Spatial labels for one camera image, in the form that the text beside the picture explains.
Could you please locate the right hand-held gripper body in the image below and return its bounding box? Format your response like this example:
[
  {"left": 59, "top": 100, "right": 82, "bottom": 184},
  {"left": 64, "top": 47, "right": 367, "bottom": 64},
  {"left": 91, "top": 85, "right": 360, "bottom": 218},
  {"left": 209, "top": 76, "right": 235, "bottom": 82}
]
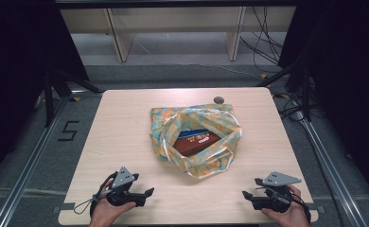
[{"left": 251, "top": 170, "right": 303, "bottom": 214}]

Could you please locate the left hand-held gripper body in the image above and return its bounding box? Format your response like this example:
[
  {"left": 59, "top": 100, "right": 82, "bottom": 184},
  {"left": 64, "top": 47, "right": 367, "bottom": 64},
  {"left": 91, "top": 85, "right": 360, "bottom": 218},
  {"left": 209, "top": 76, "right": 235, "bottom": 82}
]
[{"left": 104, "top": 166, "right": 148, "bottom": 208}]

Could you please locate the teal orange patterned cloth bag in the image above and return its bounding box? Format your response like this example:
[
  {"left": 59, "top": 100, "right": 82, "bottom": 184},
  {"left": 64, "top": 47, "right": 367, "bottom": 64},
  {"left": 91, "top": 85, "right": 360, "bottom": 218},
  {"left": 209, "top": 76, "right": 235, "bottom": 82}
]
[{"left": 149, "top": 102, "right": 243, "bottom": 180}]

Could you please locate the person's right hand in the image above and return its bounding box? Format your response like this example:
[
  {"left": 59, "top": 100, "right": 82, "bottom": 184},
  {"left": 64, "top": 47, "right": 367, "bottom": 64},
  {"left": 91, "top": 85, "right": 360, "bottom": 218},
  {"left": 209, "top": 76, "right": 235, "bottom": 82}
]
[{"left": 260, "top": 183, "right": 310, "bottom": 227}]

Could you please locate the person's left hand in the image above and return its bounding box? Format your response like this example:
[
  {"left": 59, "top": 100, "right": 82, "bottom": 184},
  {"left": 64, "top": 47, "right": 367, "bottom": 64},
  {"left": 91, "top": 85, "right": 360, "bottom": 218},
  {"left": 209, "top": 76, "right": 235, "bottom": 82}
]
[{"left": 88, "top": 179, "right": 137, "bottom": 227}]

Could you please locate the black tape strip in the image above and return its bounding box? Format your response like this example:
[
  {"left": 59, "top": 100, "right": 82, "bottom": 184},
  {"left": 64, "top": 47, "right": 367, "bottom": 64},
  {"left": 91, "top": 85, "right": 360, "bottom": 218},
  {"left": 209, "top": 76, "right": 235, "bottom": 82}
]
[
  {"left": 52, "top": 202, "right": 77, "bottom": 215},
  {"left": 310, "top": 205, "right": 326, "bottom": 216}
]

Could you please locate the brown snack box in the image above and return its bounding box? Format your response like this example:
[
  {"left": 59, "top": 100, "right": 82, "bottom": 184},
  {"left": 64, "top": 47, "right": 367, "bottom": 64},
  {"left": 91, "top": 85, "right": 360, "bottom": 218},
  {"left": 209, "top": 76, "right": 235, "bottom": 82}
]
[{"left": 172, "top": 131, "right": 222, "bottom": 158}]

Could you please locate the blue snack packet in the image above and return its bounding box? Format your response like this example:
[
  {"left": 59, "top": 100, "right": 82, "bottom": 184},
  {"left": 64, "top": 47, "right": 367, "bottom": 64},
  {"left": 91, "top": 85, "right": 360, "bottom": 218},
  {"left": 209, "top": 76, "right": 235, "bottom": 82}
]
[{"left": 176, "top": 127, "right": 213, "bottom": 141}]

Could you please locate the black metal stand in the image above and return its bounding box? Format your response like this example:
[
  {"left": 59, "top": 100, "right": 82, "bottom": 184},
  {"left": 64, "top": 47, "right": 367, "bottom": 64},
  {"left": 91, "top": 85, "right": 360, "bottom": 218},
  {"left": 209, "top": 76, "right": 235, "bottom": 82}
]
[
  {"left": 43, "top": 66, "right": 104, "bottom": 128},
  {"left": 255, "top": 59, "right": 313, "bottom": 123}
]

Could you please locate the dark curtain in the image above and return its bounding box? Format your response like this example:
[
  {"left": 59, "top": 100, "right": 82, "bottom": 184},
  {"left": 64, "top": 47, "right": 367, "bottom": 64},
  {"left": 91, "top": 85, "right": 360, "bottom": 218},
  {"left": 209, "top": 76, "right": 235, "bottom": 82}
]
[
  {"left": 277, "top": 0, "right": 369, "bottom": 200},
  {"left": 0, "top": 0, "right": 91, "bottom": 190}
]

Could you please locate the thin grey cable loop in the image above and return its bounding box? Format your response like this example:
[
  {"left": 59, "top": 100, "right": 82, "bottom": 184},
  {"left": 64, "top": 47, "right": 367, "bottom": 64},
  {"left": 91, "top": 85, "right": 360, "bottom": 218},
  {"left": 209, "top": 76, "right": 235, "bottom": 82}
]
[{"left": 73, "top": 188, "right": 113, "bottom": 216}]

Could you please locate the aluminium floor rail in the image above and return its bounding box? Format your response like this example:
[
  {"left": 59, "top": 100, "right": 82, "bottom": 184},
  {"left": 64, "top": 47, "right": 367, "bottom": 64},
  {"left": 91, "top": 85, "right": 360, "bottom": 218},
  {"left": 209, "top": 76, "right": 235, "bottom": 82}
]
[
  {"left": 0, "top": 94, "right": 71, "bottom": 227},
  {"left": 298, "top": 118, "right": 369, "bottom": 227}
]

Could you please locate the tangle of black floor cables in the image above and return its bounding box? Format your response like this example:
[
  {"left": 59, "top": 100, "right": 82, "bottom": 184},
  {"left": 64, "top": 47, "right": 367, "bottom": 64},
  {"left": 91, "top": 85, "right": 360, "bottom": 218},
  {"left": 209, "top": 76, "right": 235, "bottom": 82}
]
[{"left": 272, "top": 90, "right": 327, "bottom": 123}]

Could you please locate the thin white floor cable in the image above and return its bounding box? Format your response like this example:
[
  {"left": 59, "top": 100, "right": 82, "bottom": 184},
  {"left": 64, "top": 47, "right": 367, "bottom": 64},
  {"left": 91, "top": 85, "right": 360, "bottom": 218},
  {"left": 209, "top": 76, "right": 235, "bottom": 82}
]
[{"left": 169, "top": 61, "right": 263, "bottom": 80}]

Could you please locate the bundle of black cables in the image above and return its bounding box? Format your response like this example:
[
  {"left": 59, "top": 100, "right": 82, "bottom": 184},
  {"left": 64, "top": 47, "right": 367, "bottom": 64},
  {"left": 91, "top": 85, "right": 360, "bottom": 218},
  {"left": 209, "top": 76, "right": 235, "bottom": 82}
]
[{"left": 238, "top": 6, "right": 285, "bottom": 74}]

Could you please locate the pale wooden desk frame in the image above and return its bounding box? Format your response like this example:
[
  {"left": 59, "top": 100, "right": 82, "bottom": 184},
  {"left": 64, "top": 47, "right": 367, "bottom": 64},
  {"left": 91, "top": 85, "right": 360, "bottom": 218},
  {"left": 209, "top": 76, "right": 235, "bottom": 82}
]
[{"left": 55, "top": 0, "right": 298, "bottom": 63}]

